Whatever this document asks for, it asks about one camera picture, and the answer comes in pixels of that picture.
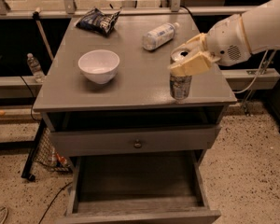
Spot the closed grey upper drawer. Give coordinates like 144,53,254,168
49,125,221,157

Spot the wire mesh basket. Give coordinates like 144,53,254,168
34,128,71,173

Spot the white cable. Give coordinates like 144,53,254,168
232,49,269,94

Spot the black metal frame leg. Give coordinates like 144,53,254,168
21,120,46,182

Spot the wooden broom handle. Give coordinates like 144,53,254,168
33,7,54,61

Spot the black floor cable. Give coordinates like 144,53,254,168
36,180,74,224

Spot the dark blue chip bag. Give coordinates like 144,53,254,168
76,7,120,36

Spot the round brass drawer knob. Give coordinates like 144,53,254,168
133,140,142,148

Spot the open grey wooden drawer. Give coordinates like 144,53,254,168
56,151,221,224

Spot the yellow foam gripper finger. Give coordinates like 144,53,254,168
175,33,207,53
169,51,220,77

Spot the small standing water bottle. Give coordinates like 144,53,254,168
27,53,45,83

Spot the grey wooden drawer cabinet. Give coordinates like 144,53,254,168
33,13,238,224

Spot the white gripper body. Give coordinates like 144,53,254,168
205,14,251,66

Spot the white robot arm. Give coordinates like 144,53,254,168
169,0,280,77

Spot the silver redbull can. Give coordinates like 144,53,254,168
170,49,192,100

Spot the white ceramic bowl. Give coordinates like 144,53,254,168
77,49,119,84

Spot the clear plastic bottle lying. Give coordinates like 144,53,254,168
142,22,179,51

